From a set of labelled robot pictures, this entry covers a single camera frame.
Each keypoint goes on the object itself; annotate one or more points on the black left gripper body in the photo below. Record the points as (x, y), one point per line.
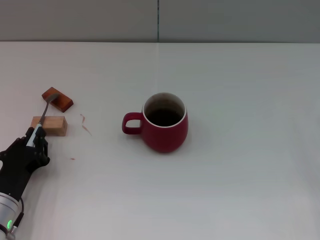
(17, 172)

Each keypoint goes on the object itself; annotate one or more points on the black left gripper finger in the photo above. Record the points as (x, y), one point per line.
(42, 152)
(15, 146)

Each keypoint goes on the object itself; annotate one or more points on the dark reddish wooden block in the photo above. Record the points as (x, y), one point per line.
(63, 103)

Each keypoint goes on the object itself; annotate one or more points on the red ceramic mug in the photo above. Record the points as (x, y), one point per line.
(165, 137)

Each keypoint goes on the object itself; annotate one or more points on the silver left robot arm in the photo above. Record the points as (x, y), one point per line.
(7, 212)

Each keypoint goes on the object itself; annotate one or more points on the light wooden block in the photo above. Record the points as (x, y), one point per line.
(56, 125)

